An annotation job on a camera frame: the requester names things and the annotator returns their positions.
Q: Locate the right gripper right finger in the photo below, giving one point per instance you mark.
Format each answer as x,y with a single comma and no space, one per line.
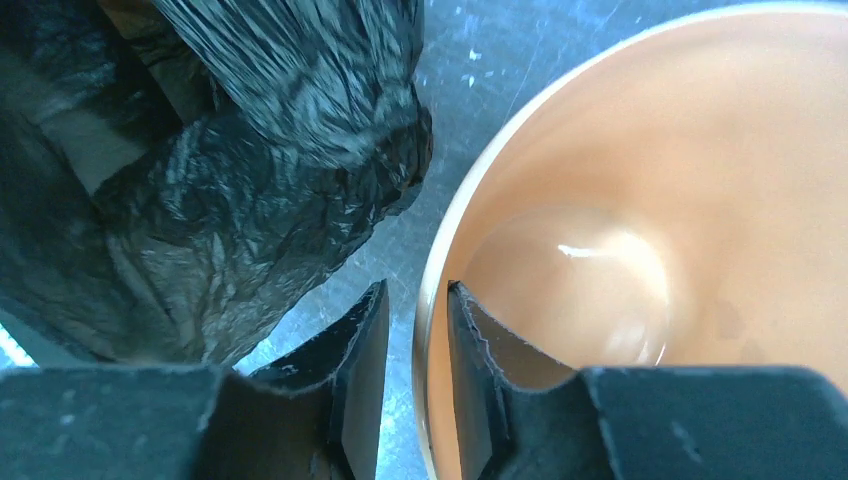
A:
521,414

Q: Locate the black plastic trash bag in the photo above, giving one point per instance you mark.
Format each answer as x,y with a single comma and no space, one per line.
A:
177,175

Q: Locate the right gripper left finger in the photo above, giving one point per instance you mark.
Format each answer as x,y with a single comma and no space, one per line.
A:
312,414

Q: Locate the orange trash bin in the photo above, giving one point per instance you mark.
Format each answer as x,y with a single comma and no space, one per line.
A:
679,198

